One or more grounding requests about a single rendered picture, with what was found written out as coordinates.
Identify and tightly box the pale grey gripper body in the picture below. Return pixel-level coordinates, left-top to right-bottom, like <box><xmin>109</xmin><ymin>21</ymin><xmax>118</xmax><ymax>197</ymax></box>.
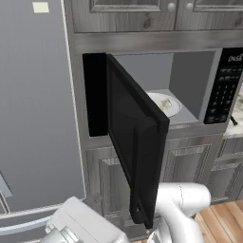
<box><xmin>46</xmin><ymin>196</ymin><xmax>131</xmax><ymax>243</ymax></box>

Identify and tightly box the grey wood cupboard door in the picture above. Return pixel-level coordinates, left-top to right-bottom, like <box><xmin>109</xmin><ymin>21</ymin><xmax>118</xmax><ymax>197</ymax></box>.
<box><xmin>84</xmin><ymin>146</ymin><xmax>165</xmax><ymax>232</ymax></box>
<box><xmin>64</xmin><ymin>0</ymin><xmax>178</xmax><ymax>34</ymax></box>
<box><xmin>175</xmin><ymin>0</ymin><xmax>243</xmax><ymax>32</ymax></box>
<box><xmin>206</xmin><ymin>159</ymin><xmax>243</xmax><ymax>202</ymax></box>
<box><xmin>159</xmin><ymin>135</ymin><xmax>223</xmax><ymax>203</ymax></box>

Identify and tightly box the black microwave door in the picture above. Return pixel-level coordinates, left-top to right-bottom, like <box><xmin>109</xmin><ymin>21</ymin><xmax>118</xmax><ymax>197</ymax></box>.
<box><xmin>105</xmin><ymin>53</ymin><xmax>171</xmax><ymax>230</ymax></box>

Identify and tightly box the silver built-in microwave oven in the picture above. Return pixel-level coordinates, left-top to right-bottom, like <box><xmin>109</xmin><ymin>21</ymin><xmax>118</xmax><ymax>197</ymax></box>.
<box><xmin>82</xmin><ymin>47</ymin><xmax>243</xmax><ymax>138</ymax></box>

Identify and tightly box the grey fridge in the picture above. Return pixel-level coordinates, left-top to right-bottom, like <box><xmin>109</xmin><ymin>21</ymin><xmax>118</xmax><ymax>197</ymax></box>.
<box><xmin>0</xmin><ymin>0</ymin><xmax>87</xmax><ymax>243</ymax></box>

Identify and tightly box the pale food piece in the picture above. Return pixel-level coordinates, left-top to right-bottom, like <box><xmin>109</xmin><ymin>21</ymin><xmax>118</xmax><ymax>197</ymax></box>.
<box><xmin>159</xmin><ymin>97</ymin><xmax>174</xmax><ymax>111</ymax></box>

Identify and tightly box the white round plate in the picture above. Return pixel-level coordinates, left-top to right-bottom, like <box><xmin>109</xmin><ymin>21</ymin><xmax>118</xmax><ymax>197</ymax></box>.
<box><xmin>145</xmin><ymin>91</ymin><xmax>183</xmax><ymax>119</ymax></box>

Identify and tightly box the grey wood drawer front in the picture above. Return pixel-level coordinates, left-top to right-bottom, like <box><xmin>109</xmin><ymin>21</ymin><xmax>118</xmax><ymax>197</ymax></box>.
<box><xmin>217</xmin><ymin>137</ymin><xmax>243</xmax><ymax>161</ymax></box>

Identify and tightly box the pale yellow note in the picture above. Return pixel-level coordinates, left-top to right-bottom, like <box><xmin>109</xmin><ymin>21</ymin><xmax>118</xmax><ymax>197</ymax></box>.
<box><xmin>31</xmin><ymin>1</ymin><xmax>50</xmax><ymax>14</ymax></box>

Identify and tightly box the grey fridge drawer handle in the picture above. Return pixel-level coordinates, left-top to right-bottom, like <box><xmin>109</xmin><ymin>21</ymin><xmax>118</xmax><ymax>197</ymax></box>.
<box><xmin>0</xmin><ymin>215</ymin><xmax>53</xmax><ymax>237</ymax></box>

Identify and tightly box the black microwave door handle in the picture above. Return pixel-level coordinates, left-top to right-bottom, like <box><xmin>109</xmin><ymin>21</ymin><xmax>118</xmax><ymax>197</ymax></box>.
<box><xmin>129</xmin><ymin>123</ymin><xmax>159</xmax><ymax>230</ymax></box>

